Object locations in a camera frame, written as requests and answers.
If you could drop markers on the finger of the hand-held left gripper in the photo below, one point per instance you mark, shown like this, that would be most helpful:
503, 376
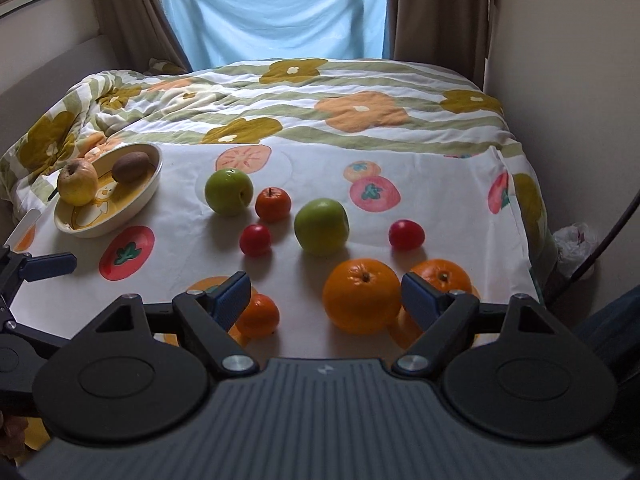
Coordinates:
50, 266

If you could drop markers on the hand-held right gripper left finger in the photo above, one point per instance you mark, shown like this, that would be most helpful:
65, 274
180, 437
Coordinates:
232, 295

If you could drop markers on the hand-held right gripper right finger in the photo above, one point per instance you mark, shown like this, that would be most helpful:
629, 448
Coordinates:
419, 300

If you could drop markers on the orange tangerine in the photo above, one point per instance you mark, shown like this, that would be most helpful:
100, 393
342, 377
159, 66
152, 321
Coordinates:
260, 316

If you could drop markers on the large orange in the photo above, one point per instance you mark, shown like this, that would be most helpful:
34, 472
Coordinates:
361, 297

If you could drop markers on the small red plum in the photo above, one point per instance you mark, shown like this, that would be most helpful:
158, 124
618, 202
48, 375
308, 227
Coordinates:
406, 234
255, 240

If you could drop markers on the cream bowl with yellow pattern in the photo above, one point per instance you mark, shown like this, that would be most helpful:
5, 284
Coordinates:
105, 210

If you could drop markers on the wrinkled yellow apple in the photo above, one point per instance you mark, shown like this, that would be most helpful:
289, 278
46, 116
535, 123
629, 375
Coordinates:
77, 182

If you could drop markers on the small red-orange tangerine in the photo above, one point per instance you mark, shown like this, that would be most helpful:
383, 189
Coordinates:
273, 205

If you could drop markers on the green apple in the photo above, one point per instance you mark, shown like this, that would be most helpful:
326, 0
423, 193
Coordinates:
228, 192
321, 227

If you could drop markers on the brown kiwi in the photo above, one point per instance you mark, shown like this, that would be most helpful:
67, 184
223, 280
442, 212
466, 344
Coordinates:
131, 166

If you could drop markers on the white fruit-print cloth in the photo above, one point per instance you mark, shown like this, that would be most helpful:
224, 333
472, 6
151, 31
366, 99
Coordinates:
450, 220

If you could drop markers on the white plastic bag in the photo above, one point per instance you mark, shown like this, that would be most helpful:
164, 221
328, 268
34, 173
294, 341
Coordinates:
575, 247

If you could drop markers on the beige padded headboard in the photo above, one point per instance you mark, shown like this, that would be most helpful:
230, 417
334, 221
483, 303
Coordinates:
45, 75

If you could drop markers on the dark blue clothing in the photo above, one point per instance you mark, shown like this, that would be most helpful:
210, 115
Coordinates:
615, 320

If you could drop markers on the floral pillow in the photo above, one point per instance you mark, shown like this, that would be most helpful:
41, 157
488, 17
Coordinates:
162, 66

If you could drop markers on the floral striped duvet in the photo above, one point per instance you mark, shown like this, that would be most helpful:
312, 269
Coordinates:
350, 80

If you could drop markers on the brown curtain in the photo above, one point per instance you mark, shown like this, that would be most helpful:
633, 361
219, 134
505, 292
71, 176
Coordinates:
130, 10
435, 15

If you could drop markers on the light blue window cloth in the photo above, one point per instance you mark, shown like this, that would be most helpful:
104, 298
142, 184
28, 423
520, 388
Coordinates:
275, 15

